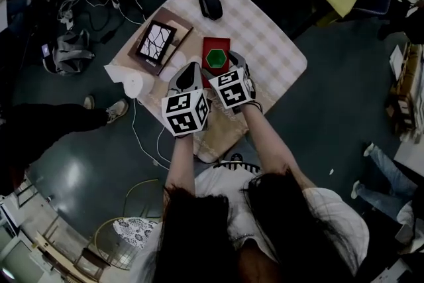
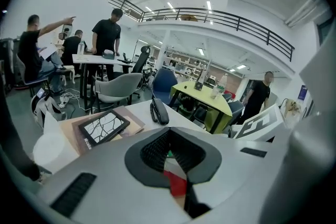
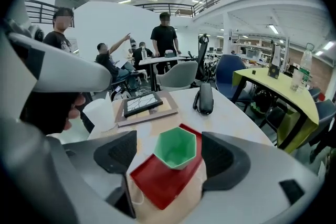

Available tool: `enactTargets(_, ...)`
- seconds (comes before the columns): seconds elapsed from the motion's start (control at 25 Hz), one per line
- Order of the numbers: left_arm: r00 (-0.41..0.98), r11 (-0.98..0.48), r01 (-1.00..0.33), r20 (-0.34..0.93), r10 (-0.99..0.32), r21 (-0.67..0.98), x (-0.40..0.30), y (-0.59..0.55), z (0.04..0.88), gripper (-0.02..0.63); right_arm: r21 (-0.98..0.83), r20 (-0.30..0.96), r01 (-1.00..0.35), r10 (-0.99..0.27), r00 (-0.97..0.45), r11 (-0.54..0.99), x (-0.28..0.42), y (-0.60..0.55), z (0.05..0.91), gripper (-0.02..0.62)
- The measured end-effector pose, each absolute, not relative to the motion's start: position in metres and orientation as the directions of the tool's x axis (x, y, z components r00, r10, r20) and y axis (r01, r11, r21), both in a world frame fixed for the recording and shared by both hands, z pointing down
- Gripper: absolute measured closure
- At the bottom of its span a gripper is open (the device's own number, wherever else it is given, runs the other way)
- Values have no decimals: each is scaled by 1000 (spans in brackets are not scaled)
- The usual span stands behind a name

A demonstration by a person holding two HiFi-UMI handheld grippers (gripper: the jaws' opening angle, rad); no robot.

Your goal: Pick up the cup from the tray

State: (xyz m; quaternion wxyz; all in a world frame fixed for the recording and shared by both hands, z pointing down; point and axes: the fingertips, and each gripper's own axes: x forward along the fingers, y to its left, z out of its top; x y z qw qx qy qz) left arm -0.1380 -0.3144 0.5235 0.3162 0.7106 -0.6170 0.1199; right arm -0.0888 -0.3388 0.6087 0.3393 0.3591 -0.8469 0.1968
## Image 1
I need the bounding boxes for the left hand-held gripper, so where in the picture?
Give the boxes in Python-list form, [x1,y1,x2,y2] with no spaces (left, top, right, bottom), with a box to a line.
[161,62,213,139]

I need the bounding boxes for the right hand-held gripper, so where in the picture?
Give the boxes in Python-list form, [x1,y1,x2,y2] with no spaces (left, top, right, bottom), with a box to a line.
[201,50,258,110]

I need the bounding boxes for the green cup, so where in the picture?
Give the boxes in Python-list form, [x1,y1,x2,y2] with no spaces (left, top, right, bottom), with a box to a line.
[205,48,229,69]

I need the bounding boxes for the red square tray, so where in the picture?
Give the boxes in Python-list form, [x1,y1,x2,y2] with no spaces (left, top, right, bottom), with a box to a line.
[201,36,231,89]

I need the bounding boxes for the person's left forearm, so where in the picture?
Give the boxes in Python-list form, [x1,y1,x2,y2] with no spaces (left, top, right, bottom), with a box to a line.
[164,134,196,193]

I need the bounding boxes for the person's right forearm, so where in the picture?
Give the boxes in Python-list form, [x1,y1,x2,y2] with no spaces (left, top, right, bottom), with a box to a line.
[240,104,317,192]

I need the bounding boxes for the white daisy-shaped mat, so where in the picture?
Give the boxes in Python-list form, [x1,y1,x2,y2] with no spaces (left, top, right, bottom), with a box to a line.
[160,51,203,77]

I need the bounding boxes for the beige checkered tablecloth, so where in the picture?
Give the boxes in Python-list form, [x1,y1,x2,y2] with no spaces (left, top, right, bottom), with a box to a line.
[111,0,308,164]

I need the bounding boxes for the black framed picture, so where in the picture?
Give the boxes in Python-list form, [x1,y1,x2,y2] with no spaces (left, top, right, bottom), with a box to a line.
[135,19,178,66]

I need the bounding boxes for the white paper roll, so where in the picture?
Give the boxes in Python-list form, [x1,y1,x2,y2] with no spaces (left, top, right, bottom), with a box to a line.
[103,63,156,99]

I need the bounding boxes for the brown book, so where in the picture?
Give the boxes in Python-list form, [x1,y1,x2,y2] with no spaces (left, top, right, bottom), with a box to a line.
[127,7,195,77]

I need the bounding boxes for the person's grey jeans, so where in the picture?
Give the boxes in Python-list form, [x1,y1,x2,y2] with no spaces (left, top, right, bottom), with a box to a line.
[228,137,264,170]

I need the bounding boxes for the person's white shirt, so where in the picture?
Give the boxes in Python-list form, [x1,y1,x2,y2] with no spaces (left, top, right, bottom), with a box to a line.
[131,164,370,283]

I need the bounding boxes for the grey backpack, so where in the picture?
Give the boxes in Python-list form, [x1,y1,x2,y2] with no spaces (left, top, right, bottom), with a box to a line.
[42,28,95,76]

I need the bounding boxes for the dark blue chair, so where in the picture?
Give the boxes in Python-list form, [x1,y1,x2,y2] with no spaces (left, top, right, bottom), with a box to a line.
[341,0,394,23]

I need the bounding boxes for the white paper sheets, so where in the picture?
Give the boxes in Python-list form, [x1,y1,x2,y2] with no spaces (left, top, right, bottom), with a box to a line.
[389,44,403,80]

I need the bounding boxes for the stack of cardboard boxes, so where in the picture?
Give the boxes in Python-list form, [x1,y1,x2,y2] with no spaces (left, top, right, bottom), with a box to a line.
[386,42,424,143]

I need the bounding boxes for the white desk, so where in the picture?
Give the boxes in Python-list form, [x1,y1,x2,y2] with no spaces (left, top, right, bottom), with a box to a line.
[394,139,424,170]

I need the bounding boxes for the white floor cable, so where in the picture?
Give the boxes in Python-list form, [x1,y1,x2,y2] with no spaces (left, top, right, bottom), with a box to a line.
[131,97,172,172]

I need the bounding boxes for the tangled white floor cables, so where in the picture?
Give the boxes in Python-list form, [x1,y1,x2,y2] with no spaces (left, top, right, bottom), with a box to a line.
[56,0,146,44]

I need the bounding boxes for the floral cushion wire stool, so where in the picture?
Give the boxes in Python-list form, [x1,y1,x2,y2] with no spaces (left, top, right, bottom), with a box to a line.
[93,217,160,271]

